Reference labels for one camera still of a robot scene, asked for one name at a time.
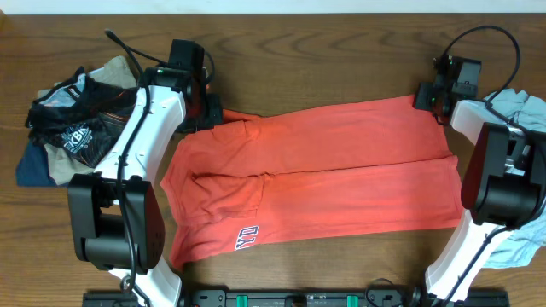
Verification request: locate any beige folded shirt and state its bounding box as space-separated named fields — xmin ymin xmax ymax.
xmin=44 ymin=55 xmax=137 ymax=186

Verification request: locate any light grey blue shirt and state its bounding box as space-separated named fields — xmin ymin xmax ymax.
xmin=484 ymin=89 xmax=545 ymax=269

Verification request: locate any black patterned jersey shirt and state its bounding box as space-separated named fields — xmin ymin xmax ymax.
xmin=26 ymin=67 xmax=138 ymax=168

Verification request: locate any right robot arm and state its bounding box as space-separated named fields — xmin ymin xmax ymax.
xmin=407 ymin=54 xmax=545 ymax=307

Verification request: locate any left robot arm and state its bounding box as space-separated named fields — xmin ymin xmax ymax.
xmin=67 ymin=39 xmax=223 ymax=306

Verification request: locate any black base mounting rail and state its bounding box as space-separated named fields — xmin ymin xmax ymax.
xmin=82 ymin=287 xmax=511 ymax=307

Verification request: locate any red orange polo shirt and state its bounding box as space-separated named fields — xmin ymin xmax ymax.
xmin=161 ymin=96 xmax=462 ymax=268

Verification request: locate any navy blue folded shirt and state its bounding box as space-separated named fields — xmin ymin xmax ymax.
xmin=15 ymin=142 xmax=56 ymax=187

